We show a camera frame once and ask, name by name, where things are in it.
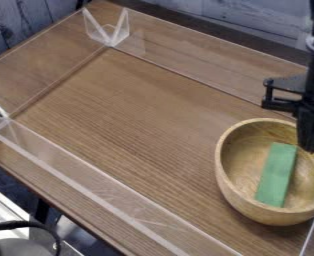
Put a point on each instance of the grey metal bracket with screw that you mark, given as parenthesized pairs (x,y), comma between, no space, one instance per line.
(67,250)

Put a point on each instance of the green rectangular block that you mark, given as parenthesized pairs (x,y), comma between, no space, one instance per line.
(276,174)

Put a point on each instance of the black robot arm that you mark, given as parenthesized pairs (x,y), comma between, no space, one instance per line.
(289,94)

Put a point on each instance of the clear acrylic corner bracket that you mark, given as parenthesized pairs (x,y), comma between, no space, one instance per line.
(106,34)

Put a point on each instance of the black table leg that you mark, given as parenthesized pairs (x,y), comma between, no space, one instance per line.
(41,211)

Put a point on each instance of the clear acrylic front barrier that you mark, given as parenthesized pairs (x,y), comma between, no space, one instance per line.
(109,209)

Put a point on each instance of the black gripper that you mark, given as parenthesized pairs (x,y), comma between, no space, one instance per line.
(300,85)

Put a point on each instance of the brown wooden bowl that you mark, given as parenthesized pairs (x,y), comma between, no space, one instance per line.
(240,154)

